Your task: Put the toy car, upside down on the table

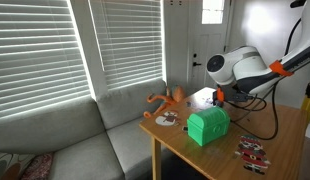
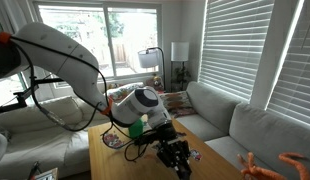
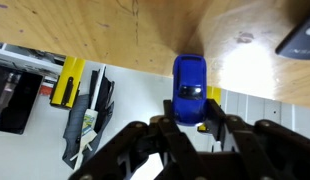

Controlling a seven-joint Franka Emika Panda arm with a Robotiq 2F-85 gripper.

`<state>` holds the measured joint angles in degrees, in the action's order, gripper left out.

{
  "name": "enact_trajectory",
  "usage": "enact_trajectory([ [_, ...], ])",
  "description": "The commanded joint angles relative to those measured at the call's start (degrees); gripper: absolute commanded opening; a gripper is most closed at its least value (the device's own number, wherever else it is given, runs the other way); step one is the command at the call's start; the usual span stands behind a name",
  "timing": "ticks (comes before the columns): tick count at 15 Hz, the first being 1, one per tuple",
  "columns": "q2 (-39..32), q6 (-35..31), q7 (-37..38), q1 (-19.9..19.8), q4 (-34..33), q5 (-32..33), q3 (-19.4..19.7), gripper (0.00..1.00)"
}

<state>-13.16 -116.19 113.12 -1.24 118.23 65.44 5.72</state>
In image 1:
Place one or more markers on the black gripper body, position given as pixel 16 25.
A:
pixel 216 102

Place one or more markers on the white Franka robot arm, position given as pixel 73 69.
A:
pixel 248 66

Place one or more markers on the green toy treasure chest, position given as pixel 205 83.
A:
pixel 208 126

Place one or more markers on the orange toy octopus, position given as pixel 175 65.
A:
pixel 163 100

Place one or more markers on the small black table item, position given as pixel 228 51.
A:
pixel 185 128

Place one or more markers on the black door deadbolt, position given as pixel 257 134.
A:
pixel 195 55

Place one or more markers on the round pirate face sticker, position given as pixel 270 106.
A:
pixel 166 119

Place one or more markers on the white front door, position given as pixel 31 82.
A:
pixel 208 33

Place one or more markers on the wooden table leg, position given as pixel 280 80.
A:
pixel 156 160

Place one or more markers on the narrow white window blinds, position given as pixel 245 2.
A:
pixel 131 40

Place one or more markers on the grey corner sofa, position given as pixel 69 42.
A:
pixel 78 146

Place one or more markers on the wide white window blinds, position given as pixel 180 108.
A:
pixel 35 56

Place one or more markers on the pillow with red pattern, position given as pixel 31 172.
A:
pixel 40 166

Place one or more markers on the pillow with circle pattern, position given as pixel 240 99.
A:
pixel 8 166

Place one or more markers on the orange camera mount clip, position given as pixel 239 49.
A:
pixel 220 94

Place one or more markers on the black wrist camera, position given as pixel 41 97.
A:
pixel 240 97

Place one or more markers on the yellow black stand post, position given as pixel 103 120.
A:
pixel 309 100

